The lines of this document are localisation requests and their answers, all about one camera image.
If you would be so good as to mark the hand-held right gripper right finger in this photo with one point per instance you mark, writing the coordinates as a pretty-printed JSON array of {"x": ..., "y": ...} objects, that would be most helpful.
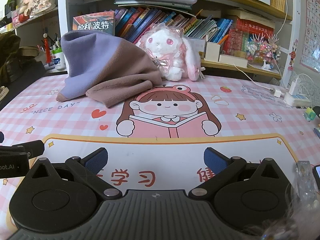
[{"x": 215, "y": 160}]

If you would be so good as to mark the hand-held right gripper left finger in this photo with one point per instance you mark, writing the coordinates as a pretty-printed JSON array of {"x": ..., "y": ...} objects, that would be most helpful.
[{"x": 96, "y": 158}]

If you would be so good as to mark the red boxed book set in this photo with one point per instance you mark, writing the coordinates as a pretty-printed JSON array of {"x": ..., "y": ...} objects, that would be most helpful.
[{"x": 250, "y": 26}]

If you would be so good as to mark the dark orange cover book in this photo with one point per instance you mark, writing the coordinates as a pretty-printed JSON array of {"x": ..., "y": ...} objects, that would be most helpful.
[{"x": 95, "y": 22}]

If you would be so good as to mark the red tassel ornament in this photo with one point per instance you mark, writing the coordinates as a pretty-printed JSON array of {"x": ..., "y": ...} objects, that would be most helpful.
[{"x": 47, "y": 50}]

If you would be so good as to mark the white and pink plush bunny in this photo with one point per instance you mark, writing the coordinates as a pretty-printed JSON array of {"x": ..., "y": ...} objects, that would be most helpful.
[{"x": 162, "y": 40}]

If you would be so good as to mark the black smartphone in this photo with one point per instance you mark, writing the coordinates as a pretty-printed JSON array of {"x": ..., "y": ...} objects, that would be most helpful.
[{"x": 317, "y": 177}]

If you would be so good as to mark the white power strip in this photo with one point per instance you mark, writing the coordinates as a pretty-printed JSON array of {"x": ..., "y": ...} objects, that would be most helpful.
[{"x": 295, "y": 101}]

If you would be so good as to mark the dark olive jacket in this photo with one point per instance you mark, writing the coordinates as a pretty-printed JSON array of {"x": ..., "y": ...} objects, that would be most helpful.
[{"x": 8, "y": 47}]

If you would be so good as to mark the white cup with blue print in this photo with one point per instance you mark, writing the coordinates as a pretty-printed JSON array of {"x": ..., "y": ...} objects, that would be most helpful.
[{"x": 58, "y": 60}]

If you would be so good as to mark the white pen holder box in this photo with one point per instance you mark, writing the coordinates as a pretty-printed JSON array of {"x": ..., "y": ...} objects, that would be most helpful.
[{"x": 212, "y": 52}]

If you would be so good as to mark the cartoon deer sticker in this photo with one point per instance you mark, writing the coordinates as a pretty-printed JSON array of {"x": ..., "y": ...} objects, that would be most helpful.
[{"x": 293, "y": 55}]

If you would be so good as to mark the white charger plug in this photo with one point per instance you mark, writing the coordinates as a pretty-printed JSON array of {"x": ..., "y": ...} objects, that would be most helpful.
[{"x": 295, "y": 87}]

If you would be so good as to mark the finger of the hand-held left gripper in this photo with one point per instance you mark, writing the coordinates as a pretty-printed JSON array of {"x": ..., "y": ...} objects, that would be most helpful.
[{"x": 32, "y": 147}]

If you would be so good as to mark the stack of flat magazines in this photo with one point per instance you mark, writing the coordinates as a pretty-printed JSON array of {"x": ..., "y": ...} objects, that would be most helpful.
[{"x": 155, "y": 7}]

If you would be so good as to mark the purple and brown sweater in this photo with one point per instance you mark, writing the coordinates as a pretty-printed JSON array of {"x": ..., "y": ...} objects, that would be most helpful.
[{"x": 112, "y": 80}]

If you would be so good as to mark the colourful flower ornament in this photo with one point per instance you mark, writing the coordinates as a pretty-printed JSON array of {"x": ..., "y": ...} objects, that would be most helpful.
[{"x": 262, "y": 47}]

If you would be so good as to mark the clear plastic package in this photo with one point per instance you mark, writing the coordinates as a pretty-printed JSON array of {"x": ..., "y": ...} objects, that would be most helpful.
[{"x": 303, "y": 172}]

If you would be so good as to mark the flat white box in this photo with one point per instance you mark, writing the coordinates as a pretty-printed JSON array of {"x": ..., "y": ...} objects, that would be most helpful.
[{"x": 232, "y": 60}]

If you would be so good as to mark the small green toy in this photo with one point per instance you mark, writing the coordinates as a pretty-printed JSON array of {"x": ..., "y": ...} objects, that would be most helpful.
[{"x": 310, "y": 113}]

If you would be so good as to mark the alphabet wall poster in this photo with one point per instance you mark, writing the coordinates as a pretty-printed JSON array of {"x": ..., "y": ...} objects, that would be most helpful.
[{"x": 312, "y": 30}]

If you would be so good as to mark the wooden bookshelf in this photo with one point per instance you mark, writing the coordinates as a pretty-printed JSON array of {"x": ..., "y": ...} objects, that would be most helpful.
[{"x": 260, "y": 73}]

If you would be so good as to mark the black chair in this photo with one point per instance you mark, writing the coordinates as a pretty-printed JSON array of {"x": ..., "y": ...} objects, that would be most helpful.
[{"x": 25, "y": 80}]

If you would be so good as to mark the row of colourful books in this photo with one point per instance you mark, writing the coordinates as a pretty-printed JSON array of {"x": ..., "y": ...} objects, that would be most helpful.
[{"x": 140, "y": 17}]

